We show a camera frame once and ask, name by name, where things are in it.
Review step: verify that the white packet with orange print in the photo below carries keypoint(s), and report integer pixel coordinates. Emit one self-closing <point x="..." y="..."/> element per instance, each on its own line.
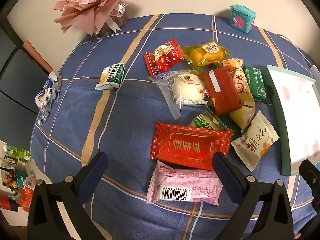
<point x="255" y="142"/>

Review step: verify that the teal toy house box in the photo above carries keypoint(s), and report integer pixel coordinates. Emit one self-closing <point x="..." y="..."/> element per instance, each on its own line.
<point x="243" y="17"/>

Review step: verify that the dark cabinet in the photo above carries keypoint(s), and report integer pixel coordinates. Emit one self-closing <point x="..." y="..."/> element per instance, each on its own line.
<point x="15" y="80"/>

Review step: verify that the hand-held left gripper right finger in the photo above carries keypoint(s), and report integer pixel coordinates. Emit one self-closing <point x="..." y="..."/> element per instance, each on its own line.
<point x="226" y="175"/>

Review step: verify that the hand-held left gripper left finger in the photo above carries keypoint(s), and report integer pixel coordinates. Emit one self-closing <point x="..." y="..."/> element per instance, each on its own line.
<point x="93" y="175"/>

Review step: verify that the orange plastic bag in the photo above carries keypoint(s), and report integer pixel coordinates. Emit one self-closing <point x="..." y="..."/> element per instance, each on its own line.
<point x="26" y="195"/>

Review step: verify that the mint green cardboard box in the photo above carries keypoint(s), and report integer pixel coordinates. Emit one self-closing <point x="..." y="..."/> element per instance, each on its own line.
<point x="297" y="120"/>

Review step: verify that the dark green snack packet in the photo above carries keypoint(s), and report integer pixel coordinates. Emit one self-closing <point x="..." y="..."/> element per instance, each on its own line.
<point x="257" y="85"/>

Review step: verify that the cream swiss roll packet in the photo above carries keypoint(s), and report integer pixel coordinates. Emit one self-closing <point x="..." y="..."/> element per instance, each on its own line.
<point x="241" y="85"/>

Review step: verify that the brown milk biscuit packet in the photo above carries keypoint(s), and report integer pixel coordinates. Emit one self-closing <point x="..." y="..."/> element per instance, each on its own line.
<point x="222" y="95"/>

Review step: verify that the pink flower bouquet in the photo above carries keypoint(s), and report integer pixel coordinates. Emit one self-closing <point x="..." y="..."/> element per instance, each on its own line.
<point x="92" y="12"/>

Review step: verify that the crumpled blue white wrapper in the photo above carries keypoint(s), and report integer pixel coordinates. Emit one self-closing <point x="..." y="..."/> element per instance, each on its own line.
<point x="47" y="92"/>

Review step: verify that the light green snack packet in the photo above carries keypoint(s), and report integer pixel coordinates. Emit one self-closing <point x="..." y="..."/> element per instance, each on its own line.
<point x="203" y="122"/>

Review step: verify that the large red gold packet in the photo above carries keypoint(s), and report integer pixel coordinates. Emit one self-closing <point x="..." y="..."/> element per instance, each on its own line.
<point x="190" y="145"/>

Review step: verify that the clear white pastry packet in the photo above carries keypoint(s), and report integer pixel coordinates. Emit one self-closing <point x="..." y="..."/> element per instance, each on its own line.
<point x="185" y="87"/>

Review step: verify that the reddish brown board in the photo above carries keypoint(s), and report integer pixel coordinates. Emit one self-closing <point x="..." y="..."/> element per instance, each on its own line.
<point x="37" y="57"/>

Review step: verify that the blue plaid tablecloth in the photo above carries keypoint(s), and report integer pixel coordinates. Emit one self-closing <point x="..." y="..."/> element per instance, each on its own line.
<point x="125" y="120"/>

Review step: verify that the pink barcode snack packet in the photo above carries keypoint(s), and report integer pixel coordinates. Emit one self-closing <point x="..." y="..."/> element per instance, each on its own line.
<point x="182" y="180"/>

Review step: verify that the yellow jelly cup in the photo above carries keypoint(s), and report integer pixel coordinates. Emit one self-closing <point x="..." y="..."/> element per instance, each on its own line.
<point x="241" y="117"/>

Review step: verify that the green printed packaging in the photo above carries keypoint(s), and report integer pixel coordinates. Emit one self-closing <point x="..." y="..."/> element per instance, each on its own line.
<point x="15" y="152"/>

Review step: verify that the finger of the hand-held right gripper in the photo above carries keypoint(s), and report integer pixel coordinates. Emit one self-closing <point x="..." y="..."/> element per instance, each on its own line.
<point x="311" y="177"/>

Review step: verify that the yellow cake packet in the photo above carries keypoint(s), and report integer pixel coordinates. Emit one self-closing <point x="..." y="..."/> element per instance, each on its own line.
<point x="205" y="55"/>

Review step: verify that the small green white packet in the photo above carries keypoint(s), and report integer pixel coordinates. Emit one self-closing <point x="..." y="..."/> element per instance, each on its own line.
<point x="113" y="73"/>

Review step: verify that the red cartoon snack packet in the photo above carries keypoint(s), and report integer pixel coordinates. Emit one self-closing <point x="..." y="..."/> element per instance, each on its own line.
<point x="163" y="57"/>

